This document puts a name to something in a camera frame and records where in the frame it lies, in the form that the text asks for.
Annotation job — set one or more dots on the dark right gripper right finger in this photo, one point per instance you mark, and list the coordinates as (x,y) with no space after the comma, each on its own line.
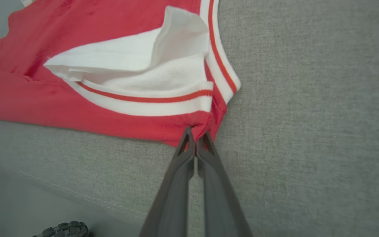
(219,204)

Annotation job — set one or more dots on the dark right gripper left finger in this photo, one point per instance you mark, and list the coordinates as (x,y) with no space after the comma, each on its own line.
(173,197)

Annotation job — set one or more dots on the red white basketball jersey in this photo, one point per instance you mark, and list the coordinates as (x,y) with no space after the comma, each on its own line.
(44,105)

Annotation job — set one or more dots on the dark grey ridged wheel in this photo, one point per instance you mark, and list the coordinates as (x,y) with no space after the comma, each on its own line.
(66,229)

